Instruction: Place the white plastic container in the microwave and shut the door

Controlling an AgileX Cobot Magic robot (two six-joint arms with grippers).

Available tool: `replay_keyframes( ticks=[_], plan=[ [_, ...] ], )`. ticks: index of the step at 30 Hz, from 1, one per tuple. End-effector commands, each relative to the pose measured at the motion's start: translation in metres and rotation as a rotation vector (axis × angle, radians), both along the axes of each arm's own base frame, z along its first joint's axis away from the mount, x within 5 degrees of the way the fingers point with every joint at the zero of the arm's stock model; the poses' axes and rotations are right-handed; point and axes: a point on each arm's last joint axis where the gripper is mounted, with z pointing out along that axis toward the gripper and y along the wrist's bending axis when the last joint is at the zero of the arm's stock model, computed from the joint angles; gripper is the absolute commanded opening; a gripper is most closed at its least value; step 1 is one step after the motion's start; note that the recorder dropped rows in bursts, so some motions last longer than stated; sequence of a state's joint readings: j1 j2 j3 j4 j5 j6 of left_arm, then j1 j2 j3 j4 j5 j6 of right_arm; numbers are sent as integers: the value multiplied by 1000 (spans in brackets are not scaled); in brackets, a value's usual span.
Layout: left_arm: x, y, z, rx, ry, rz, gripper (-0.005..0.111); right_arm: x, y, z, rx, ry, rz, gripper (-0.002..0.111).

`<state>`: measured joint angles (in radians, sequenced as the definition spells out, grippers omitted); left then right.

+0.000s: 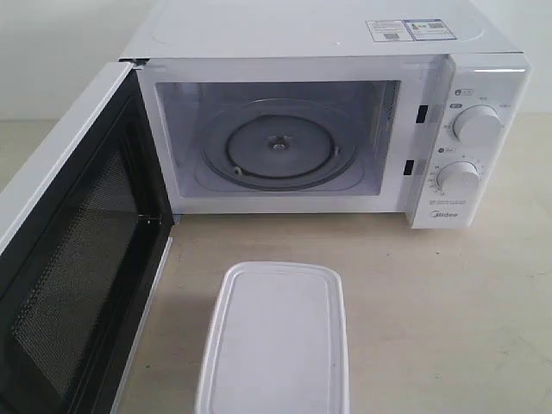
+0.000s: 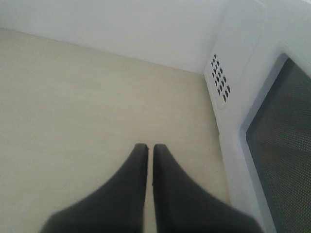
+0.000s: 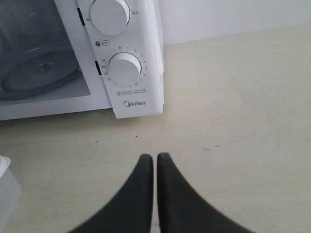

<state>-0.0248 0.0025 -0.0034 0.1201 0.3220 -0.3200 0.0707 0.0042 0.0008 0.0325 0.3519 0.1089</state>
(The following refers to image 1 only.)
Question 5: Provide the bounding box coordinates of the white plastic food container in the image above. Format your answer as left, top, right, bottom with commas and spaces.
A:
194, 261, 350, 413

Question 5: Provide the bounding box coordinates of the white microwave door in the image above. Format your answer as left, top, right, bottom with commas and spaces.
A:
1, 61, 173, 413

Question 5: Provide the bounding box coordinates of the white microwave oven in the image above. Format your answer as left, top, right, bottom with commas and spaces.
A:
120, 1, 531, 229

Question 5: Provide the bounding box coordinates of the printed label sticker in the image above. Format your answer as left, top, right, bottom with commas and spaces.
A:
365, 19, 457, 42

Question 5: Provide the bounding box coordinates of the glass turntable plate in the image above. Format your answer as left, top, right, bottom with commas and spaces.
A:
198, 98, 359, 191

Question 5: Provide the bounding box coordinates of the lower white control knob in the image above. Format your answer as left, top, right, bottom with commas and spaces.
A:
436, 161, 480, 198

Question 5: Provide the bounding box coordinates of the white control knob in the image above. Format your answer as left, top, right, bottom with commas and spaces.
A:
436, 161, 480, 198
453, 105, 503, 147

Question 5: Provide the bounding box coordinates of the upper white control knob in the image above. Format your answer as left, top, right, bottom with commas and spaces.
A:
453, 105, 503, 147

